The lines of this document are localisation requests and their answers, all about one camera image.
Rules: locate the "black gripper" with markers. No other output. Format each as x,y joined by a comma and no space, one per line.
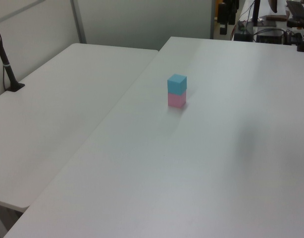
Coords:
228,6

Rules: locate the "blue foam cube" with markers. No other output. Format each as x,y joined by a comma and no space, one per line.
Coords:
176,85

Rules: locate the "pink foam cube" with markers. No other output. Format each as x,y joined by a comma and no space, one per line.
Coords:
176,100

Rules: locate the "black electronics box green connector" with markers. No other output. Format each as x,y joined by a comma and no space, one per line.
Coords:
243,33

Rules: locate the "black monitor stand pole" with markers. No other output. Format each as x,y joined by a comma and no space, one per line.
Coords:
256,12

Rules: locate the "black flat electronics box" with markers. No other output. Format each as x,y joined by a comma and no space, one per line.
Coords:
269,37

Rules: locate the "brown flat pad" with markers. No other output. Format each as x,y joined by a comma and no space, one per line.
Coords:
275,17

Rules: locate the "black keyboard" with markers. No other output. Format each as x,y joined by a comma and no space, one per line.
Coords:
296,7

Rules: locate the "black table clamp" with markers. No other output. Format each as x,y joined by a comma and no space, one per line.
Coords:
303,45

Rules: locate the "white adjacent table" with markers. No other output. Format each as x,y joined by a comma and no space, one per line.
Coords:
55,111

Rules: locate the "grey partition post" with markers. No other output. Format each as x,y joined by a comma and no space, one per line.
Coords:
77,19

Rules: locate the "black camera stand pole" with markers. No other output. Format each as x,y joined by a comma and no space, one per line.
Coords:
3,57

